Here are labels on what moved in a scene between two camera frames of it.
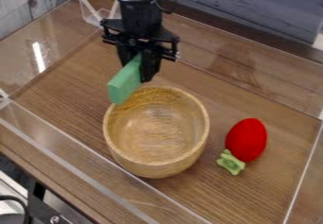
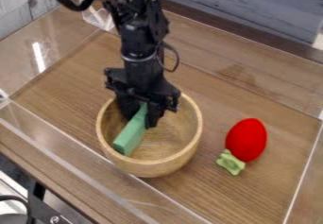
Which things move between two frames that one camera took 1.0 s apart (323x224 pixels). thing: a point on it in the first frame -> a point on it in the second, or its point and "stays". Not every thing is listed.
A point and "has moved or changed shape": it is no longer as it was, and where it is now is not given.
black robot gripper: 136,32 -> 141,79
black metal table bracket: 40,212 stays
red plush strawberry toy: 245,143 stays
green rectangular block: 127,81 has moved or changed shape
